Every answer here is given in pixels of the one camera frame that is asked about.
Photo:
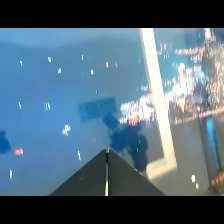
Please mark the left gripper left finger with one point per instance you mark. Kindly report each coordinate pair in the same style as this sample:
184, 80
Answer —
86, 180

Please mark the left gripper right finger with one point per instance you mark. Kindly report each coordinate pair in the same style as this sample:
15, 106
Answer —
130, 181

